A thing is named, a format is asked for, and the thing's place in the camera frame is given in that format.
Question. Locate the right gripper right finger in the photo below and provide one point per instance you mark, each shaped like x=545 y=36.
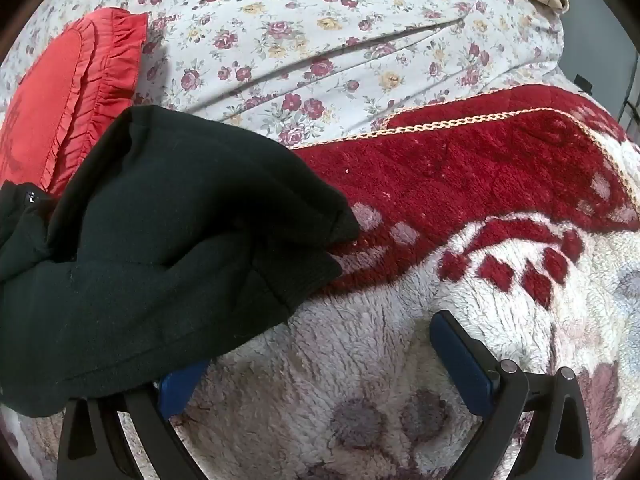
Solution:
x=557 y=444

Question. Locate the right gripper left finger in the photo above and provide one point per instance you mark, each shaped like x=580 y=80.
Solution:
x=93 y=444

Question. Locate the black pants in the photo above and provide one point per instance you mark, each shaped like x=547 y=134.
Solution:
x=177 y=240

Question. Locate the red white plush blanket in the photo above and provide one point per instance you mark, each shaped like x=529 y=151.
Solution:
x=518 y=212

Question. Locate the red heart ruffled pillow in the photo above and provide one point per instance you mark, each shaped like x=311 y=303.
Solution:
x=84 y=79

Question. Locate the floral white quilt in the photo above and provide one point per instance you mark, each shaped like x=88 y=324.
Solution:
x=304 y=70

